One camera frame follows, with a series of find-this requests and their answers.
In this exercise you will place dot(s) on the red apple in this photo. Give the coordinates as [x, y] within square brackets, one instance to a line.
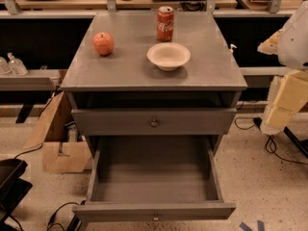
[103, 43]

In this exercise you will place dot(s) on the brown cardboard box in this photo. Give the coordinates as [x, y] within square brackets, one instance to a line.
[62, 152]

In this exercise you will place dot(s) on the red coke can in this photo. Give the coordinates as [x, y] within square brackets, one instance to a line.
[165, 23]

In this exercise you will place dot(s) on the white bowl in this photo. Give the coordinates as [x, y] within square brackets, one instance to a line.
[168, 56]

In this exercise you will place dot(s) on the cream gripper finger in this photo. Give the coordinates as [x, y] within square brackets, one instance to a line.
[270, 45]
[287, 96]

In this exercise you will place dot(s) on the open middle drawer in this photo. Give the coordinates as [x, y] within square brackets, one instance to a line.
[144, 178]

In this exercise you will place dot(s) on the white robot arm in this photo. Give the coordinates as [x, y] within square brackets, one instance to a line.
[293, 44]

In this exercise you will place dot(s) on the grey drawer cabinet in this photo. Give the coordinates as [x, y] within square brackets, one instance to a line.
[126, 79]

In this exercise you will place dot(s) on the black bin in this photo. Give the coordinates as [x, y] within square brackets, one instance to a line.
[12, 187]

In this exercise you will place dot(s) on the closed top drawer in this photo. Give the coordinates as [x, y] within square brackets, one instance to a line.
[131, 122]

